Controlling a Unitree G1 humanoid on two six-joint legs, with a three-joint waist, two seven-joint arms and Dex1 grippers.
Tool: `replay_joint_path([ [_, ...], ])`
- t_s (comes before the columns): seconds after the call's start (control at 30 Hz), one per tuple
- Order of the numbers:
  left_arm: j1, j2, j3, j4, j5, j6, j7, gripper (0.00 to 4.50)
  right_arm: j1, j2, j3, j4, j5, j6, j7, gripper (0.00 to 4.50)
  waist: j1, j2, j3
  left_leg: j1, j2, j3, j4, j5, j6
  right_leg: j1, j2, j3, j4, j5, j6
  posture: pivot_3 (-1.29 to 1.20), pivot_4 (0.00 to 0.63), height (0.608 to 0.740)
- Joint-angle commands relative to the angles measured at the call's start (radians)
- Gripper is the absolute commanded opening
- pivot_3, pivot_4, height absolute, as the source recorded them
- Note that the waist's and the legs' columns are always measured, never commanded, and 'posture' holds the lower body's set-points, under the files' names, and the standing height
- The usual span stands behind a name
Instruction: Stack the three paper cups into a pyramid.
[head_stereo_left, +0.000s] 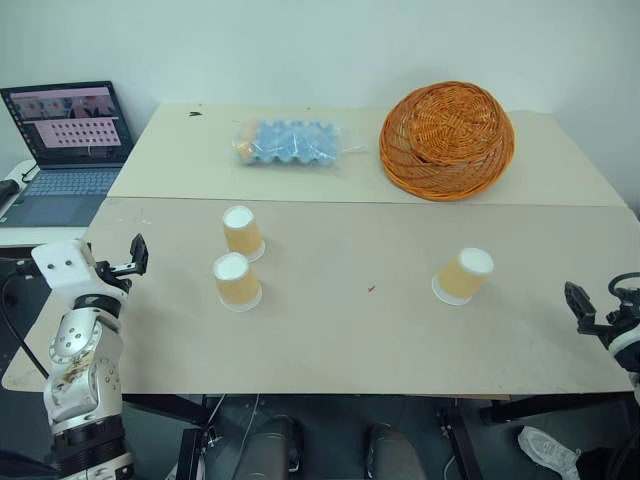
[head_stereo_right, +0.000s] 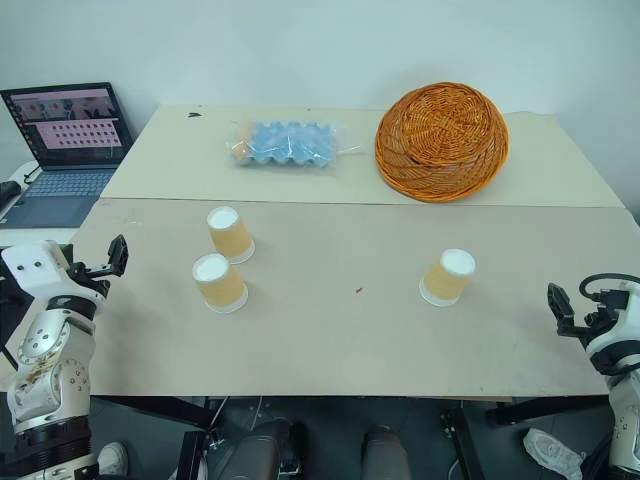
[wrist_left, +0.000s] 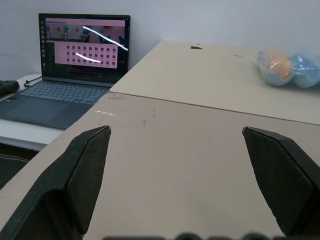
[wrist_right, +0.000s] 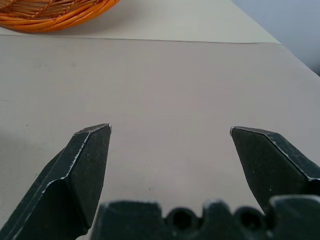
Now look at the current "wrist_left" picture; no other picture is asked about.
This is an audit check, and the black laptop cable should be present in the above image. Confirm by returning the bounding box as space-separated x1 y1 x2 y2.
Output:
23 75 42 89

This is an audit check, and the grey open laptop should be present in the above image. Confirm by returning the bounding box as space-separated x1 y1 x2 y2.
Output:
0 13 131 131

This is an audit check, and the blue egg tray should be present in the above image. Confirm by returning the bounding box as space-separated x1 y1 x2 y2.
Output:
256 48 320 89

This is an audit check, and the black game controller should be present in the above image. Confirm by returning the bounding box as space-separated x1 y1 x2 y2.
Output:
0 79 20 96

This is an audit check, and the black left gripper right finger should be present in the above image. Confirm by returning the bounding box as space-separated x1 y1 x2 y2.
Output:
241 126 320 237

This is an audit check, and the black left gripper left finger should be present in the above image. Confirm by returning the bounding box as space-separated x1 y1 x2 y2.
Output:
0 125 112 240

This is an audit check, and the brown egg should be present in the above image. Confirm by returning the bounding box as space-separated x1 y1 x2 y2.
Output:
265 50 288 63
267 57 293 80

